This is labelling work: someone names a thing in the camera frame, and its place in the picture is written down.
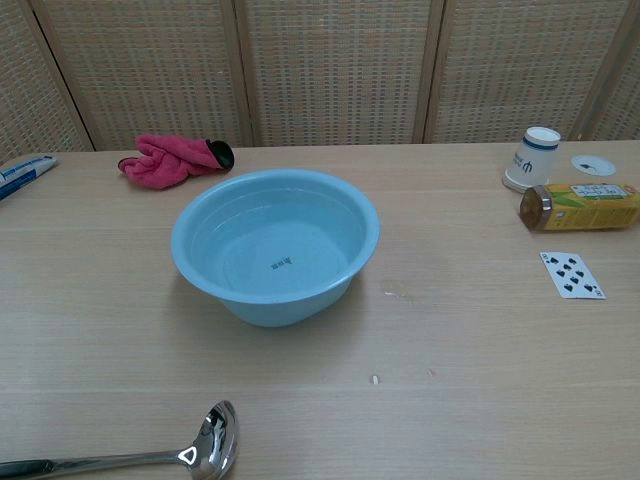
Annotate metal ladle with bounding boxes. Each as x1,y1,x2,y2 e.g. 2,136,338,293
0,399,241,480

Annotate light blue plastic basin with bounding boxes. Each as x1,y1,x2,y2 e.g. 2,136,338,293
170,168,382,330

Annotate woven rattan folding screen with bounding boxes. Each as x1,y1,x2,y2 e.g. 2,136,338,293
0,0,640,165

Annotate pink cloth with black trim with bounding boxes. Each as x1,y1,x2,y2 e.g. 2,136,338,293
118,133,236,191

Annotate white paper cup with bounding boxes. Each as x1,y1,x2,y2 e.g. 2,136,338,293
502,126,560,194

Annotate spades playing card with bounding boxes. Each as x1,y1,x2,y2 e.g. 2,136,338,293
538,251,608,301

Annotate yellow label tea bottle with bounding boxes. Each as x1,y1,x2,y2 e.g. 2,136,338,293
518,182,640,233

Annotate clear round lid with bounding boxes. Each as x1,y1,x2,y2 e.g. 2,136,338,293
571,154,618,177

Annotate blue and white toothpaste tube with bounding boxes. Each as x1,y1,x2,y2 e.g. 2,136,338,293
0,154,59,202

